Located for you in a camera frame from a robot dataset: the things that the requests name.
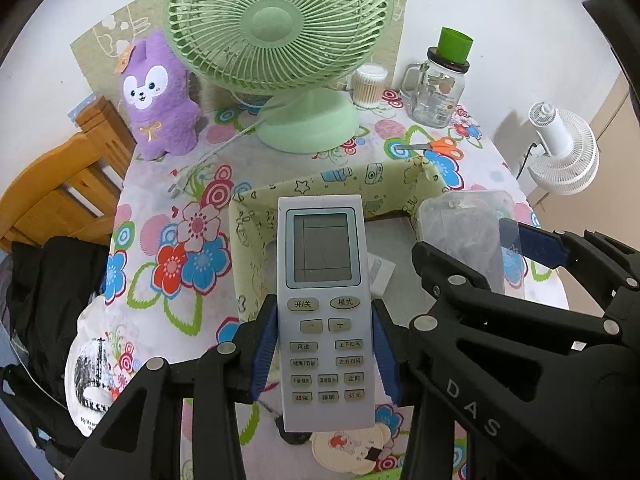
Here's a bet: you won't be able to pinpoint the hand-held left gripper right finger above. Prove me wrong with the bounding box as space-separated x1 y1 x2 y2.
371 301 417 407

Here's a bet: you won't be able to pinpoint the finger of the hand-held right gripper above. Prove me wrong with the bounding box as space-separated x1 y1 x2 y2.
499 217 640 348
410 240 623 356

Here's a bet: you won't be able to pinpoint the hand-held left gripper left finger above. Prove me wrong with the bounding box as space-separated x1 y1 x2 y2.
70 304 279 480

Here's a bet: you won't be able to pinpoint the clear plastic box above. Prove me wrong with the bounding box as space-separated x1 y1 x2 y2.
417 190 526 293

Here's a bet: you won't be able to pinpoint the white charger adapter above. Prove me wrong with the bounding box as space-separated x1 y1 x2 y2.
370 254 396 297

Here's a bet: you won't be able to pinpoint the white remote control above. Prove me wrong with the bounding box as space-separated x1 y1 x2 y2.
276 195 377 432

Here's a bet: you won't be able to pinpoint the round cream coaster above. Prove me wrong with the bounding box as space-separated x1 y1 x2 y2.
310 422 396 476

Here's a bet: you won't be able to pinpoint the yellow-green cartoon patterned box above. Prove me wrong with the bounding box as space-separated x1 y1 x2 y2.
230 160 451 328

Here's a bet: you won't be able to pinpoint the white standing fan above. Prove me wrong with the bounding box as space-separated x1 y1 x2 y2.
527 101 600 196

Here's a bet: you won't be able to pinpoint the white printed bag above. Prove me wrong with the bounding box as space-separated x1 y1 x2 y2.
64 300 146 441

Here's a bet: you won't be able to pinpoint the floral tablecloth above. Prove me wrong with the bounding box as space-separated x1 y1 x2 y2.
102 87 571 480

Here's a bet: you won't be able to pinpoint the glass jar with green lid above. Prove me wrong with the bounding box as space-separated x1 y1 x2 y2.
400 27 475 128

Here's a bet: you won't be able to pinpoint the black clothing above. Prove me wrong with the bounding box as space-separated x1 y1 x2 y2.
7 236 108 406

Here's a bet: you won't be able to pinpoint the cotton swab container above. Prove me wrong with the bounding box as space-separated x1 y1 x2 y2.
351 65 389 108

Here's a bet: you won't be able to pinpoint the purple plush toy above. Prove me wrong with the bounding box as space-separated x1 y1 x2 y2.
120 29 201 162

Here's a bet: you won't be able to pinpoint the orange wooden chair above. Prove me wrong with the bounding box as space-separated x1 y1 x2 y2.
0 96 137 256

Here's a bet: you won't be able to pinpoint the blue paper sheet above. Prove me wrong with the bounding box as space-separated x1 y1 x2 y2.
67 96 98 121

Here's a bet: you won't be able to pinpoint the green desk fan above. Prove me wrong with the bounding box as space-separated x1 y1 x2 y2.
164 0 408 153

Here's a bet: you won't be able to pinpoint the black fan cable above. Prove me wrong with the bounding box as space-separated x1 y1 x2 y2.
515 142 538 181

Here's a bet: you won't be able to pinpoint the orange-handled scissors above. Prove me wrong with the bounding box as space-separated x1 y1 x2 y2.
400 136 463 161

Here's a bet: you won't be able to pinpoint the white fan power cable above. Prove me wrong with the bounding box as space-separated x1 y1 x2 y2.
167 110 271 203

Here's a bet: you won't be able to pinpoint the black strapped bag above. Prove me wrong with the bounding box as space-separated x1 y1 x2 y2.
0 365 96 471

